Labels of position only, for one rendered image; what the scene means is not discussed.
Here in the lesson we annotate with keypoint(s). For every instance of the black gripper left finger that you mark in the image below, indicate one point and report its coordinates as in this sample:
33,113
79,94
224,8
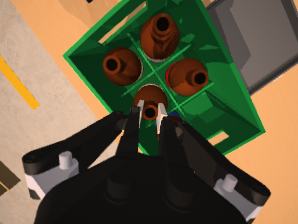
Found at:
48,166

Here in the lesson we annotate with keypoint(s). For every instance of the green bottle crate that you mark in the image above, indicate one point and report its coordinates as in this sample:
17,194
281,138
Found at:
223,104

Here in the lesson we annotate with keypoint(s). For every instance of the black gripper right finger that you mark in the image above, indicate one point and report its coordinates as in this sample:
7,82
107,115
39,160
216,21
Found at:
242,190

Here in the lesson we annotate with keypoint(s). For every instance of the dark grey rectangular tray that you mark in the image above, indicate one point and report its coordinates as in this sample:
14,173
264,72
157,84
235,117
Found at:
261,37

